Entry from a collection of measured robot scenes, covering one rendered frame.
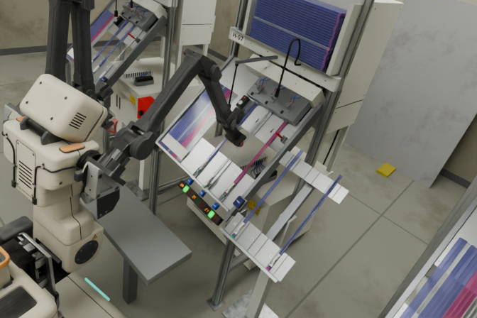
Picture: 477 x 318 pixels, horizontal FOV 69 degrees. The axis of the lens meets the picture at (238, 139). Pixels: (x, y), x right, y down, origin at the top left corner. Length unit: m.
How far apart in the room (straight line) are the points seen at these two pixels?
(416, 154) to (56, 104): 3.51
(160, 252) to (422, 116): 3.04
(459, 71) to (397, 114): 0.68
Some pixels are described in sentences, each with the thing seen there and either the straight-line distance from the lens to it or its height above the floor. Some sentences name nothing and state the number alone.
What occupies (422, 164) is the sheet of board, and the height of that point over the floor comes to 0.19.
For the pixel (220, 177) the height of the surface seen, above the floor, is 0.78.
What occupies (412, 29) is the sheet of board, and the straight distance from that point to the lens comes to 4.03.
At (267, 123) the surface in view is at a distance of 1.84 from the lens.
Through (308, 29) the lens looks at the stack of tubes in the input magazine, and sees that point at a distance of 1.76.
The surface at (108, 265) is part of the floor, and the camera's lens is 2.40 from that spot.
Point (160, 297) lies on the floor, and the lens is 2.26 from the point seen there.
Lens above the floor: 1.90
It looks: 31 degrees down
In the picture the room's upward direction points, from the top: 13 degrees clockwise
